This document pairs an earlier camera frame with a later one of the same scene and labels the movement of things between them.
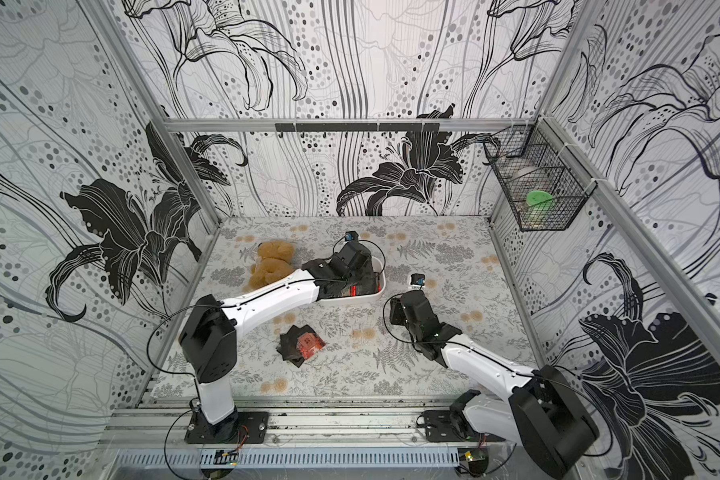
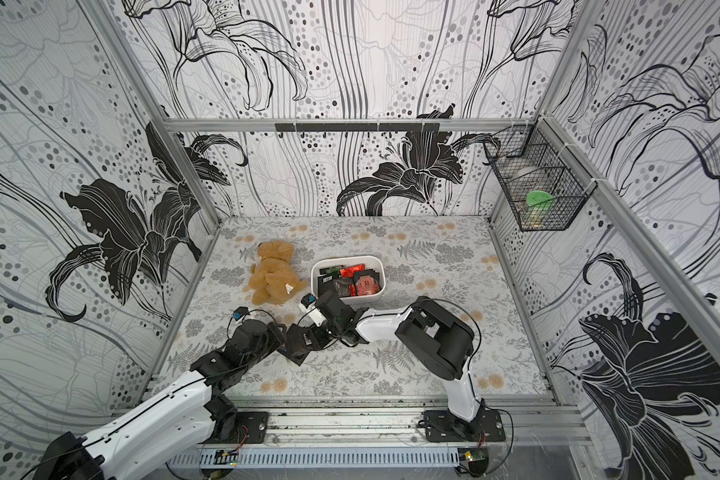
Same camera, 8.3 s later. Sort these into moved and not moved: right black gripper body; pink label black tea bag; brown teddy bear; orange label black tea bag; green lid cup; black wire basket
Moved: pink label black tea bag; right black gripper body
Not moved: brown teddy bear; black wire basket; green lid cup; orange label black tea bag
